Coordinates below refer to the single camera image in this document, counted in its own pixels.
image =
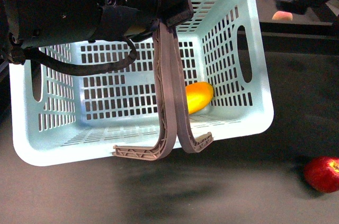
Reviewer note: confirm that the yellow mango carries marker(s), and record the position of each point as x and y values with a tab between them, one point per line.
198	96

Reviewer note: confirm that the light blue plastic basket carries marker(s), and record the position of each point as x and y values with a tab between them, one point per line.
81	118

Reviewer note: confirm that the peach at tray front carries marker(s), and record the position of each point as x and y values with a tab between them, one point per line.
282	16

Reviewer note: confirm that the black fruit display tray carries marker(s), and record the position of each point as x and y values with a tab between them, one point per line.
316	21

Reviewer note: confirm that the red apple on table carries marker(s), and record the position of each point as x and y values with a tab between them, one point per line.
321	173

